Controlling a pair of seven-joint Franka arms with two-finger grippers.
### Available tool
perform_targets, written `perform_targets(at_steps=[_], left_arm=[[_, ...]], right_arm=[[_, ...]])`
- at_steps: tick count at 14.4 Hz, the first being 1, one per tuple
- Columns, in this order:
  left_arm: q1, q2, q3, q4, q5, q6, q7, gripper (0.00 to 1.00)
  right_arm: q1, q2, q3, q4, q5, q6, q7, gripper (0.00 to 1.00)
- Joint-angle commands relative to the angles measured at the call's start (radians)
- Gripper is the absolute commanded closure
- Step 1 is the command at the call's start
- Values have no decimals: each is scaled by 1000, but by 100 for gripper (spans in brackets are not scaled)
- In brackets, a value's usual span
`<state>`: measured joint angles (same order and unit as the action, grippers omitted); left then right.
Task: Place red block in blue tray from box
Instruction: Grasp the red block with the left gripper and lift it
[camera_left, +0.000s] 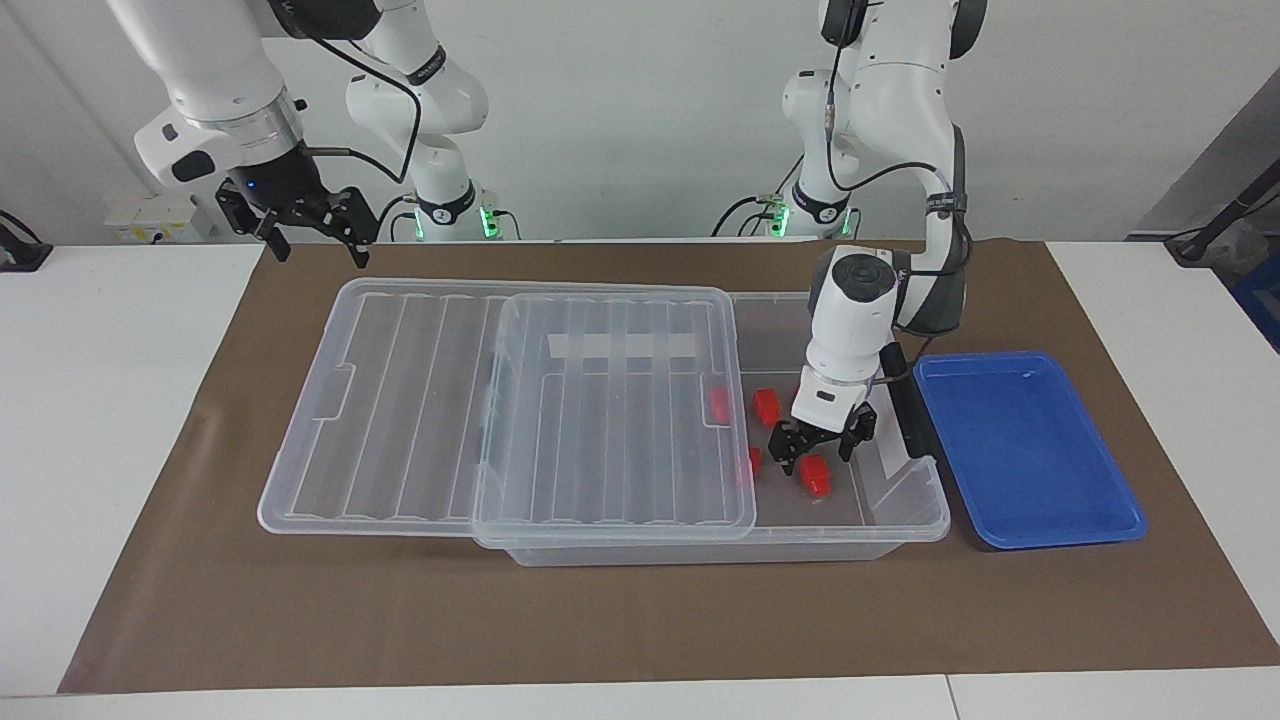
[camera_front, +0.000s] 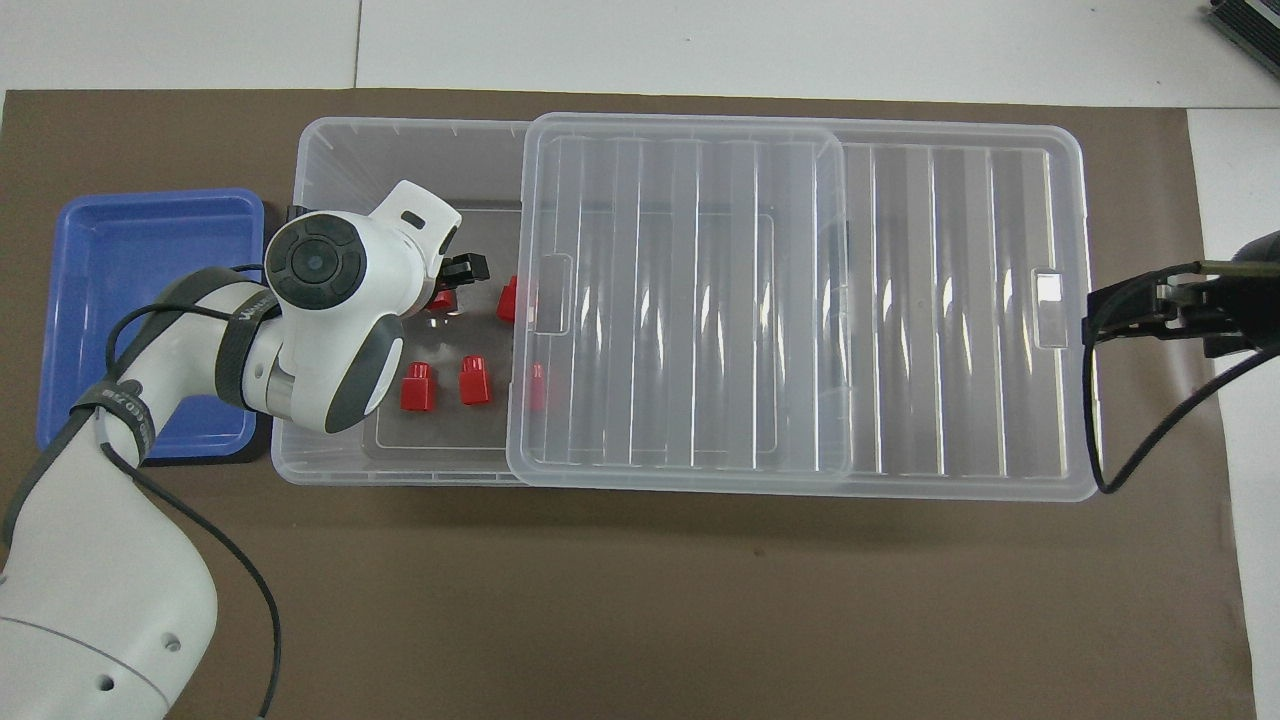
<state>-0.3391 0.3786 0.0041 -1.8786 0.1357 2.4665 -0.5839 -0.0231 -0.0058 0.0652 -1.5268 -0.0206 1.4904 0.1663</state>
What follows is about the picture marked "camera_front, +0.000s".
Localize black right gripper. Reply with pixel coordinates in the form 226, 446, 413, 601
1085, 230, 1280, 359

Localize black ribbed device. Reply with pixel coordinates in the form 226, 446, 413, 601
1205, 0, 1280, 51

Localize clear ribbed plastic lid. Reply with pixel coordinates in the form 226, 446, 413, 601
507, 112, 1098, 503

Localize brown table mat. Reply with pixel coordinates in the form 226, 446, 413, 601
0, 88, 1256, 720

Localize clear plastic storage box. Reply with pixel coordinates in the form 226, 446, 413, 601
270, 117, 859, 488

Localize blue plastic tray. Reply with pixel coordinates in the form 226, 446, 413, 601
37, 188, 266, 461

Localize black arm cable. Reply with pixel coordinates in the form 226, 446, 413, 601
0, 262, 286, 720
1083, 260, 1280, 496

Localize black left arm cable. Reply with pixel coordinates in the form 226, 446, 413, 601
0, 262, 286, 720

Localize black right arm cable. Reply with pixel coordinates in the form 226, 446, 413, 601
1083, 260, 1280, 496

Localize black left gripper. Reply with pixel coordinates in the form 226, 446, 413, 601
428, 232, 490, 299

